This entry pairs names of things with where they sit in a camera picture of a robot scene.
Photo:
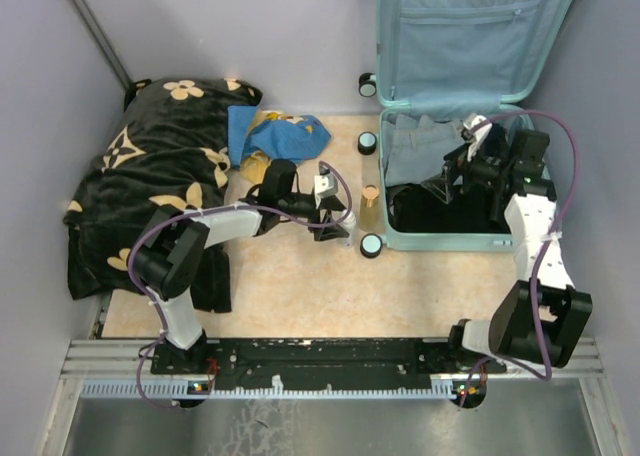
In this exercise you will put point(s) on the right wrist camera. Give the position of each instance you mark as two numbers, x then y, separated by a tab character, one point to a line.
476	128

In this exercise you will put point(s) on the light blue denim jeans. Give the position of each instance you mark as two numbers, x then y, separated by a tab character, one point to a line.
414	147

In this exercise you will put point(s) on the black cloth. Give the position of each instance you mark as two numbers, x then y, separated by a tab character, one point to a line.
413	209

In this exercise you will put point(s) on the white plastic bottle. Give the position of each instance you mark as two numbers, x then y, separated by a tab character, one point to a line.
349	225

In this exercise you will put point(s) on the suitcase wheel middle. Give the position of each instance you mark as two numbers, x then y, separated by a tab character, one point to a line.
367	143

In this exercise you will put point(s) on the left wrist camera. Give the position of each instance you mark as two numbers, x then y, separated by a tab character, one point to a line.
325	186

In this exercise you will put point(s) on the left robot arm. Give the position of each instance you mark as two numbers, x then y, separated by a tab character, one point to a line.
165	259

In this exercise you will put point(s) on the suitcase wheel on lid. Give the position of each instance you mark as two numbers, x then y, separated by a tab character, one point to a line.
367	86

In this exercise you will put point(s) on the black floral fleece blanket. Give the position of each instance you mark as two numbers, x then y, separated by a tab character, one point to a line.
169	148

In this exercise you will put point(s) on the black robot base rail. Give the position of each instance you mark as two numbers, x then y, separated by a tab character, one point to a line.
317	364

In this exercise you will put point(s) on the suitcase wheel near front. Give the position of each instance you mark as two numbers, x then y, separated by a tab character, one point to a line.
371	245

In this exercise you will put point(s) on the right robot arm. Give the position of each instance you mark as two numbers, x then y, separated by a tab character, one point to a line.
542	317

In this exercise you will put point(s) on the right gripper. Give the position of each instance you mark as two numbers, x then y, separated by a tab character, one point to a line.
439	183

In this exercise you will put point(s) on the black roll-up pouch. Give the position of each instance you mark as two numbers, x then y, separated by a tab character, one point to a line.
499	198

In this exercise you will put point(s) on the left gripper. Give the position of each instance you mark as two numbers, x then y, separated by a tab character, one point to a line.
328	232

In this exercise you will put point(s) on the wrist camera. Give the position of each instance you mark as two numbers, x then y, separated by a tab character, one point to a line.
476	128
325	186

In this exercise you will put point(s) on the aluminium frame rail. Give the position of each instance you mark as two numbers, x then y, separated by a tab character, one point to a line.
122	368

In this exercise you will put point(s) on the blue and yellow shirt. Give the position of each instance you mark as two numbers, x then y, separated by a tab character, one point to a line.
275	134

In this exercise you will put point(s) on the gold-capped amber bottle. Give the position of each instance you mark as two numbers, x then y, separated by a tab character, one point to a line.
369	208

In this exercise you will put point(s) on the light blue hard-shell suitcase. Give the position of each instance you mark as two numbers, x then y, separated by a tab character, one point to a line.
450	58

